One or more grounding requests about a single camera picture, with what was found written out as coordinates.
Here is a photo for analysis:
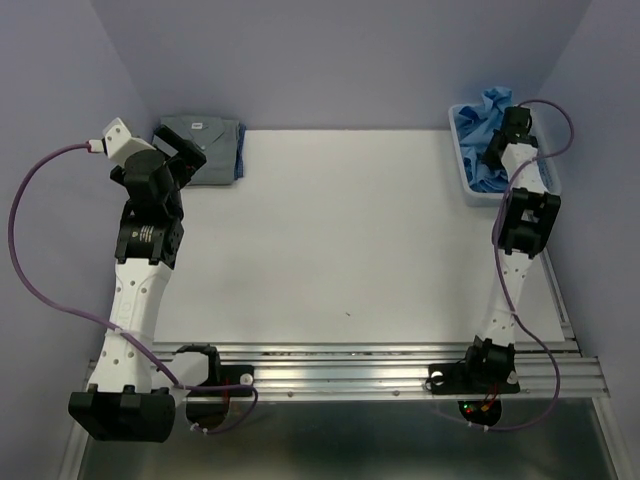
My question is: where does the blue long sleeve shirt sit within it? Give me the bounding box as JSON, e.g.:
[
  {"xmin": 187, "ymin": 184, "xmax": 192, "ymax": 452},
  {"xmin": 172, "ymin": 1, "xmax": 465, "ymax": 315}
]
[{"xmin": 452, "ymin": 86, "xmax": 514, "ymax": 195}]

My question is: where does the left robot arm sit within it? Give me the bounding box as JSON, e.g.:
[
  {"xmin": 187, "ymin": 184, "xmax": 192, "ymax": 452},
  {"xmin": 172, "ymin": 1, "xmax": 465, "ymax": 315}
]
[{"xmin": 68, "ymin": 119, "xmax": 206, "ymax": 443}]

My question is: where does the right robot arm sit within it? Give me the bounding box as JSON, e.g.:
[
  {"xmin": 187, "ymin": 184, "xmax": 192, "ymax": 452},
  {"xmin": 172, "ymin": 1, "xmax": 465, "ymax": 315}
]
[{"xmin": 460, "ymin": 106, "xmax": 561, "ymax": 395}]

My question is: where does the folded grey shirt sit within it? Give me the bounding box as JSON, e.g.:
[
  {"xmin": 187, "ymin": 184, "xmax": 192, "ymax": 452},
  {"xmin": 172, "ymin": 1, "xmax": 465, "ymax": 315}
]
[{"xmin": 159, "ymin": 115, "xmax": 241, "ymax": 187}]

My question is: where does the folded blue checkered shirt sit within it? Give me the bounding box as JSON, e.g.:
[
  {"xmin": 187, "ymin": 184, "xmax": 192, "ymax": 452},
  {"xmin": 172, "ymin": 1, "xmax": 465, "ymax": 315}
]
[{"xmin": 234, "ymin": 123, "xmax": 246, "ymax": 180}]

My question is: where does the white plastic basket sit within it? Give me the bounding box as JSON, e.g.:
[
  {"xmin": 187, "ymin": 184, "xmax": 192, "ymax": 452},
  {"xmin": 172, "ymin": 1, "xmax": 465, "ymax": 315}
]
[{"xmin": 447, "ymin": 102, "xmax": 564, "ymax": 209}]

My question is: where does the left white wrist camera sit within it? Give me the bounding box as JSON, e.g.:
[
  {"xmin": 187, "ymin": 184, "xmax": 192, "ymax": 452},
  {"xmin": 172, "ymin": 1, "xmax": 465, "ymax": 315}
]
[{"xmin": 88, "ymin": 117, "xmax": 154, "ymax": 167}]

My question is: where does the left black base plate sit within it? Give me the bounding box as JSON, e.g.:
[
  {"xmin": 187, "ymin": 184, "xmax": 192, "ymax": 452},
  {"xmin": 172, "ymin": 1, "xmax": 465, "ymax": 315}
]
[{"xmin": 157, "ymin": 362, "xmax": 255, "ymax": 403}]

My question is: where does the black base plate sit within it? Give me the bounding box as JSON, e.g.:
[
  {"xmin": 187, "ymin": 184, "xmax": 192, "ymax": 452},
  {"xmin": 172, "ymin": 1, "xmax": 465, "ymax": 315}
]
[
  {"xmin": 157, "ymin": 362, "xmax": 255, "ymax": 403},
  {"xmin": 425, "ymin": 362, "xmax": 521, "ymax": 395}
]

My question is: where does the aluminium rail frame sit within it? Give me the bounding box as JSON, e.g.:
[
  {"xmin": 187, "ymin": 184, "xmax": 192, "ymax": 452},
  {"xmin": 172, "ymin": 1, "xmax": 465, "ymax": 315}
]
[{"xmin": 82, "ymin": 249, "xmax": 614, "ymax": 404}]

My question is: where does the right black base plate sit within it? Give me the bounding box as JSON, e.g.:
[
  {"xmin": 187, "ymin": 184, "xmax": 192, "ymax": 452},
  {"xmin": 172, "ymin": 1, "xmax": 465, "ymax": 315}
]
[{"xmin": 425, "ymin": 362, "xmax": 521, "ymax": 395}]

